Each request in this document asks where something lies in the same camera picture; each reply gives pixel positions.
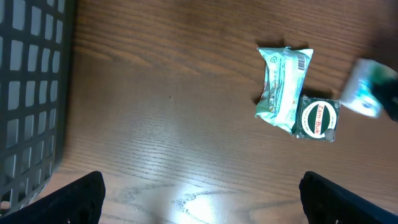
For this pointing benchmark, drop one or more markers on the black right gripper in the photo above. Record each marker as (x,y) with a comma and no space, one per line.
(384,90)

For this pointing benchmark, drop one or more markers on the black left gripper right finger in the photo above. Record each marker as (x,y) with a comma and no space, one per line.
(324,201)

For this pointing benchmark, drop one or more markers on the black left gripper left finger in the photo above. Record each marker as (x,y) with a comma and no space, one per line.
(78,202)

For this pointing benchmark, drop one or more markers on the teal Kleenex tissue pack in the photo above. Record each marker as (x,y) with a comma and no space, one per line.
(365,76)

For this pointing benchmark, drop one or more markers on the dark green Zam-Buk tin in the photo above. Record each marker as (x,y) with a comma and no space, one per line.
(316,119)

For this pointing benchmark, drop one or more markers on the mint green wipes packet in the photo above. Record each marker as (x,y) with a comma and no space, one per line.
(284,76)

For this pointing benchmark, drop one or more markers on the grey plastic mesh basket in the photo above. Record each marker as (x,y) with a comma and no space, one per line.
(36,45)

